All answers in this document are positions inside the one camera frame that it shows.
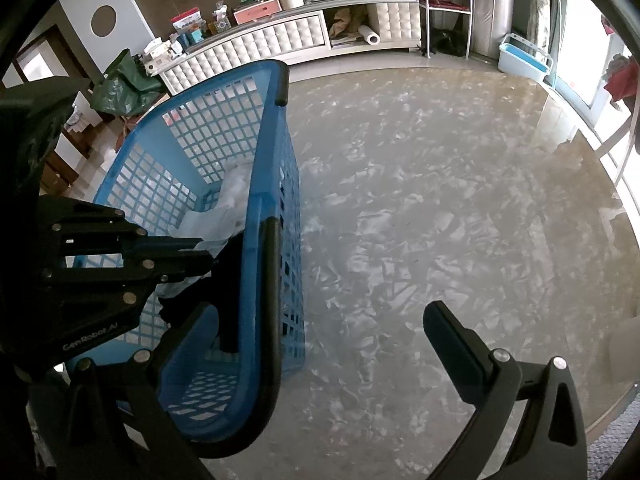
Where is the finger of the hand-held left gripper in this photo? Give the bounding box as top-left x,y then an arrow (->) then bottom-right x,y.
42,259 -> 218,321
50,205 -> 221,263

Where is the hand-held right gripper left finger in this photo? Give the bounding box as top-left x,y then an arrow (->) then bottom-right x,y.
55,302 -> 221,480

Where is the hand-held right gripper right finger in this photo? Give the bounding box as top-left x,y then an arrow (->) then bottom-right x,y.
424,301 -> 588,480

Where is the black cloth with orange patch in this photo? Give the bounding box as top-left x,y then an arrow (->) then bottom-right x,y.
159,232 -> 251,356

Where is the thin white cloth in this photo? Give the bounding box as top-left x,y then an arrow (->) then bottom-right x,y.
157,162 -> 253,306

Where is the blue plastic laundry basket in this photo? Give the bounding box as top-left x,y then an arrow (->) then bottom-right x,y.
65,59 -> 307,458

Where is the cardboard box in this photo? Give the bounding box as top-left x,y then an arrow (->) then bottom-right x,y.
52,102 -> 126,171

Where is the green bag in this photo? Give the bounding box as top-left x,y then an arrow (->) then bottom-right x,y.
91,49 -> 168,117

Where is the grey knitted fabric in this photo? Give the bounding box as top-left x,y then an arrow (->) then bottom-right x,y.
585,400 -> 640,480

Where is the red and white box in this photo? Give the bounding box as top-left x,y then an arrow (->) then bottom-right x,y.
171,7 -> 202,31

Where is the white tufted TV cabinet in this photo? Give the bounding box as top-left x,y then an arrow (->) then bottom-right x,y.
159,0 -> 422,97

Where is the pink box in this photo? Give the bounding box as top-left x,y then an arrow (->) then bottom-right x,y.
232,0 -> 283,24

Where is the white clothes drying rack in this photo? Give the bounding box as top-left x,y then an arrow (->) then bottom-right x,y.
595,105 -> 640,196

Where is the brown paper bag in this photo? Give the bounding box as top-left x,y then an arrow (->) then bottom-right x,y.
332,7 -> 366,36

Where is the blue and white bucket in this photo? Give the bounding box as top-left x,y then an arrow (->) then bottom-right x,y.
497,33 -> 553,82

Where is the black bag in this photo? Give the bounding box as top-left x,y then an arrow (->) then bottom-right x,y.
425,27 -> 468,56

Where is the red cloth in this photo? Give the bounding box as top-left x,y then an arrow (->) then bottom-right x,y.
604,55 -> 640,106

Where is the white metal shelf rack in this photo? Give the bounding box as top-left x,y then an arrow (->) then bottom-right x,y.
402,0 -> 475,58

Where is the white standing air conditioner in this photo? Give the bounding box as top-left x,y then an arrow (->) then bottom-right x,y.
472,0 -> 516,58

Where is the patterned curtain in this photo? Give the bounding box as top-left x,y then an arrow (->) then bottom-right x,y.
520,0 -> 556,56

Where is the dark wooden door frame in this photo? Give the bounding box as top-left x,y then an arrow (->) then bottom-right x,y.
0,27 -> 103,91

